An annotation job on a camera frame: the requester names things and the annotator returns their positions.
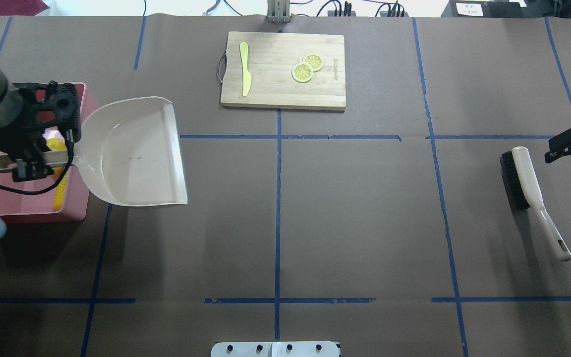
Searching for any black box with label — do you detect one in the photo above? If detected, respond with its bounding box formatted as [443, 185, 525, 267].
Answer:
[440, 0, 524, 18]

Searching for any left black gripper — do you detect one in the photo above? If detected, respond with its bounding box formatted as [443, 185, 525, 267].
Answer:
[0, 94, 54, 182]

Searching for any pink plastic bin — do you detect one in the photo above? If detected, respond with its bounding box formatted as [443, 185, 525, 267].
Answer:
[0, 82, 98, 224]

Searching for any beige plastic dustpan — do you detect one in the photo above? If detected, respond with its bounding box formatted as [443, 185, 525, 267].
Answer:
[0, 96, 188, 207]

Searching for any pink cloth on stand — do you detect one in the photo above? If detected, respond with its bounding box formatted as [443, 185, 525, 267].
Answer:
[0, 0, 49, 16]

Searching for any yellow toy corn cob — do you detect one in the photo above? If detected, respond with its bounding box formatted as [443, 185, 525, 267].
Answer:
[53, 172, 69, 212]

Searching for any aluminium frame post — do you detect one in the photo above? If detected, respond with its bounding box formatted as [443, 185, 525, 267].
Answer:
[266, 0, 291, 23]

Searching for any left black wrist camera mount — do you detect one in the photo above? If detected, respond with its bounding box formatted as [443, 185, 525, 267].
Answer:
[13, 81, 81, 143]

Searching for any near lemon slice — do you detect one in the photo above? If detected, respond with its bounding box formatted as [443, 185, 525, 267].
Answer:
[291, 62, 315, 83]

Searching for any yellow plastic toy knife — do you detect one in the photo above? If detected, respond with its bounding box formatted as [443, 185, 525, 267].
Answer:
[239, 42, 252, 98]

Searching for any beige hand brush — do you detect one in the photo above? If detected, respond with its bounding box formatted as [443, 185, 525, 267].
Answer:
[499, 146, 571, 262]

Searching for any bamboo cutting board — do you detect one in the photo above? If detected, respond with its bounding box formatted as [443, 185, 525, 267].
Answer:
[220, 31, 347, 112]

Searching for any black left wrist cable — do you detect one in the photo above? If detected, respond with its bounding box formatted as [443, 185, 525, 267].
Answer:
[0, 129, 76, 196]

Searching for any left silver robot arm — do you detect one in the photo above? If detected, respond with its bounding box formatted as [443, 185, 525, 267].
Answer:
[0, 70, 81, 196]

